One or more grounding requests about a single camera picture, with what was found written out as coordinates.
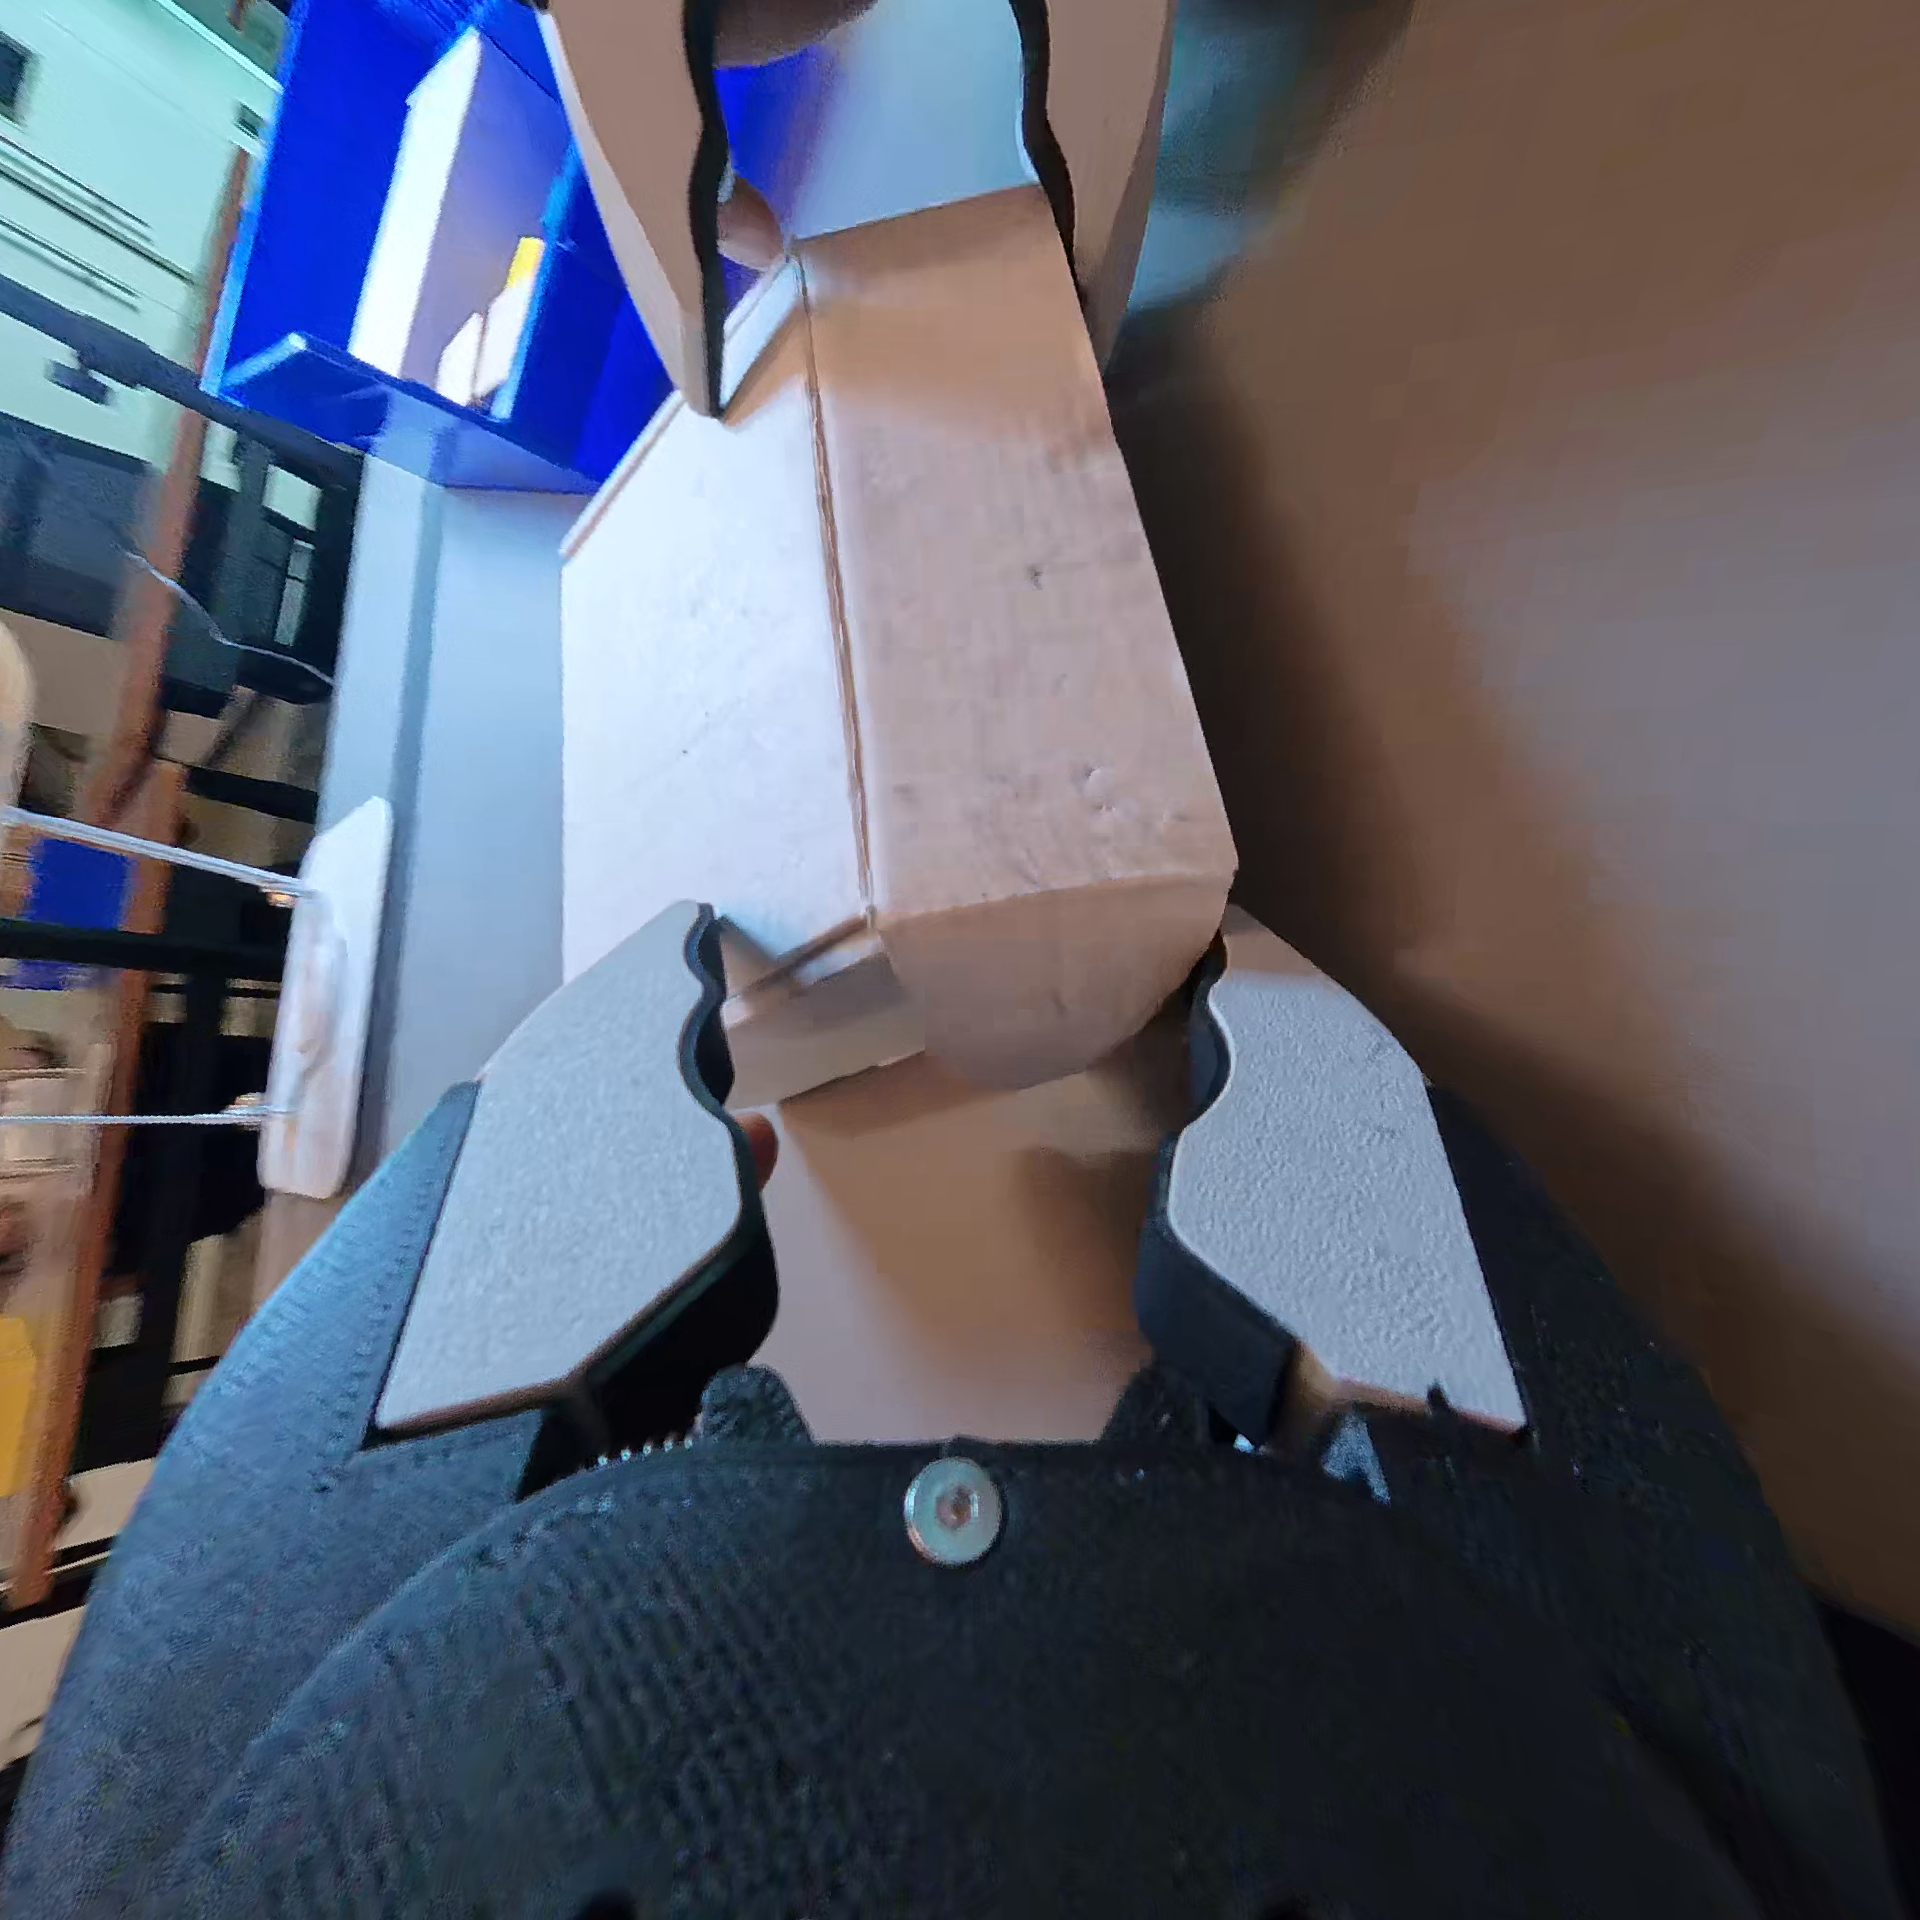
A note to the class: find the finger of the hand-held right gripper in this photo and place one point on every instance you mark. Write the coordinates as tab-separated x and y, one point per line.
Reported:
639	150
1110	120

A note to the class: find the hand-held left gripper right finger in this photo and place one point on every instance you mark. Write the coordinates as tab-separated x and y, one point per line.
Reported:
1335	1200

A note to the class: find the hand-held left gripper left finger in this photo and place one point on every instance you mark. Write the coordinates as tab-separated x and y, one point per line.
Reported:
571	1200

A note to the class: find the yellow cube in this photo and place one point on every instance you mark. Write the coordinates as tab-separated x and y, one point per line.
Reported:
525	266

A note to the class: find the blue plastic bin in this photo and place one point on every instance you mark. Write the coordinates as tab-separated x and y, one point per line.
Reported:
300	382

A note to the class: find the brown cardboard box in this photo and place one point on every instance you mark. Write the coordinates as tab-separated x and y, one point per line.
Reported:
991	600

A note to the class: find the person's right hand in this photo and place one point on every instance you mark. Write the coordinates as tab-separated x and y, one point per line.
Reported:
750	224

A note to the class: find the white mounting plate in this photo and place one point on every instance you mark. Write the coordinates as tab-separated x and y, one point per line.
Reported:
331	991

